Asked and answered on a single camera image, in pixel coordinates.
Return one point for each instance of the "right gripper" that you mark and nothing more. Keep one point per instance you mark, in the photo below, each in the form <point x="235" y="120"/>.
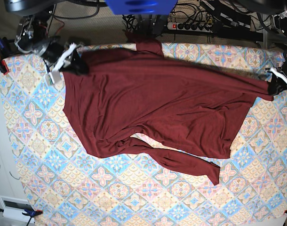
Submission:
<point x="59" y="59"/>

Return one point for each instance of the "white power strip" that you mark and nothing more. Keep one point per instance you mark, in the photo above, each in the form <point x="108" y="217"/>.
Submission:
<point x="177" y="26"/>

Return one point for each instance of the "blue plastic box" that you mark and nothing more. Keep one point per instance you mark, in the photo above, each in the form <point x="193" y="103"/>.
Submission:
<point x="141" y="7"/>

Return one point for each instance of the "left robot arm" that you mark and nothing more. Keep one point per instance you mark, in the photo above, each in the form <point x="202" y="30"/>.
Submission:
<point x="272" y="16"/>

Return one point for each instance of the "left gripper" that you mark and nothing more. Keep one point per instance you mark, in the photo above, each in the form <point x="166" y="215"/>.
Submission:
<point x="278" y="81"/>

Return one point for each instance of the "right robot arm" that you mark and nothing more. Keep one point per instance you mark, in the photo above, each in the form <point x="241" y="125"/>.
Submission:
<point x="32" y="37"/>

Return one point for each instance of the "maroon t-shirt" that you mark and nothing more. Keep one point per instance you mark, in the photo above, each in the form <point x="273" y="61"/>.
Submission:
<point x="133" y="102"/>

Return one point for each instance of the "patterned tablecloth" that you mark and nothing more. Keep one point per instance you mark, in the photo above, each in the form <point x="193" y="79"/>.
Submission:
<point x="73" y="188"/>

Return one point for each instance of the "blue clamp front left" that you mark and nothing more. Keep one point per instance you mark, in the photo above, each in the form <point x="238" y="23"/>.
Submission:
<point x="30" y="213"/>

